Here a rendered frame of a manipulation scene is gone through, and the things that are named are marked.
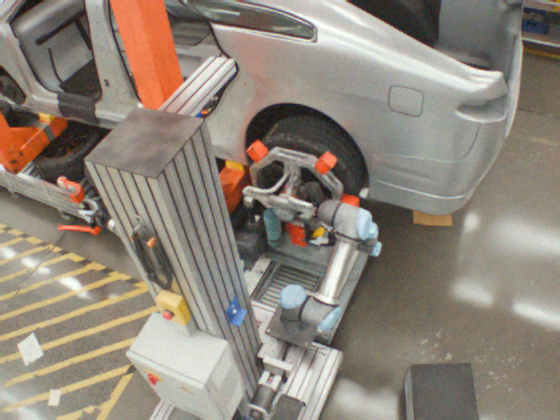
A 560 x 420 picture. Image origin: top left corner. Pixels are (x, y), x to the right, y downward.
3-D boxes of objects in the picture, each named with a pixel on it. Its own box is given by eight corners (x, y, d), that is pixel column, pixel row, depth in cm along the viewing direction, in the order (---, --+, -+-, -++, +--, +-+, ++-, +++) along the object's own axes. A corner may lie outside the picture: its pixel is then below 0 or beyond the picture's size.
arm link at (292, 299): (289, 294, 219) (287, 277, 209) (315, 305, 214) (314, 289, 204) (275, 314, 213) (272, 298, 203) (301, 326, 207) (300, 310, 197)
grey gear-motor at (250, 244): (285, 235, 353) (280, 202, 327) (259, 279, 328) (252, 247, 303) (263, 228, 359) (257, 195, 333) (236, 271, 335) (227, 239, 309)
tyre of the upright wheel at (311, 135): (320, 212, 324) (390, 175, 273) (306, 237, 310) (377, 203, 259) (248, 145, 308) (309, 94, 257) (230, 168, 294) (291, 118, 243)
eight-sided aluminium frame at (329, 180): (343, 230, 286) (343, 162, 246) (339, 238, 282) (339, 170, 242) (262, 207, 305) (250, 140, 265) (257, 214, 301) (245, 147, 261)
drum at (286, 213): (310, 198, 278) (309, 180, 268) (295, 224, 266) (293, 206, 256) (288, 192, 283) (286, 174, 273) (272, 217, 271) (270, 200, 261)
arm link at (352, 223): (305, 317, 213) (345, 201, 206) (335, 330, 207) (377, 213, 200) (295, 322, 202) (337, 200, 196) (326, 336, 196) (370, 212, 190)
